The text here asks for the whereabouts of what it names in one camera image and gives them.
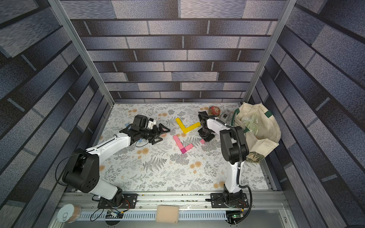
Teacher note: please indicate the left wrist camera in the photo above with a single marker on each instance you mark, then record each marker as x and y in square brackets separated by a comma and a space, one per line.
[144, 122]

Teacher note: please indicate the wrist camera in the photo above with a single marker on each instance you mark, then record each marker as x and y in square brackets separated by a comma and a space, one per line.
[203, 116]
[144, 122]

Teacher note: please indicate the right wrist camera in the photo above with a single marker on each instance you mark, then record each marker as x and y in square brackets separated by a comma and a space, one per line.
[203, 116]

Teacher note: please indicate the pink block three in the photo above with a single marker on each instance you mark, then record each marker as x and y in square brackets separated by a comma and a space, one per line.
[179, 144]

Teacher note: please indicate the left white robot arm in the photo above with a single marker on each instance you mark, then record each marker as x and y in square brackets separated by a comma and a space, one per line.
[82, 169]

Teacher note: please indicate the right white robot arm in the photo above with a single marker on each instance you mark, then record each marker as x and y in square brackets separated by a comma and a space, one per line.
[234, 149]

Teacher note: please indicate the beige sponge pad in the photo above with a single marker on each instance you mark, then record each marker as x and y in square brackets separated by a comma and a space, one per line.
[167, 214]

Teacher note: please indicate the floral table mat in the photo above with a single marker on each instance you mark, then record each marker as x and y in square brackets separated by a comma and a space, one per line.
[143, 167]

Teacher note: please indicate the pink block two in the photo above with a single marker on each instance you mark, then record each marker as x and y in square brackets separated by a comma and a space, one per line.
[189, 147]

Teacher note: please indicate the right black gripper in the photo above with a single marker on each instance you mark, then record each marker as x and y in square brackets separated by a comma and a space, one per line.
[206, 134]

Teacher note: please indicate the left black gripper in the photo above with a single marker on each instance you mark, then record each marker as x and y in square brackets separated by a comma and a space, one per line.
[157, 133]

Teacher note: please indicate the aluminium rail base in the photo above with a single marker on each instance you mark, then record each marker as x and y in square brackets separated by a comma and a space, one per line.
[143, 206]

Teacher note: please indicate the small yellow cube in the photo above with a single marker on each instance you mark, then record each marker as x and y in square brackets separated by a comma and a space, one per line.
[185, 132]

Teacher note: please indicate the pink block five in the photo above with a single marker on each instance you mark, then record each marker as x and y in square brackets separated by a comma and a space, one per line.
[176, 138]

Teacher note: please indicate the small white box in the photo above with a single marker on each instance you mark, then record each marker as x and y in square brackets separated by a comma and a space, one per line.
[225, 116]

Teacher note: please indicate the round red lid tin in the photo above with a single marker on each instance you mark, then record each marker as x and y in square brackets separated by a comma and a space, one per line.
[214, 111]

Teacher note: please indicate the cream tote bag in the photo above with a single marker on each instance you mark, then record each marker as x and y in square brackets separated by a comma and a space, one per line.
[261, 130]

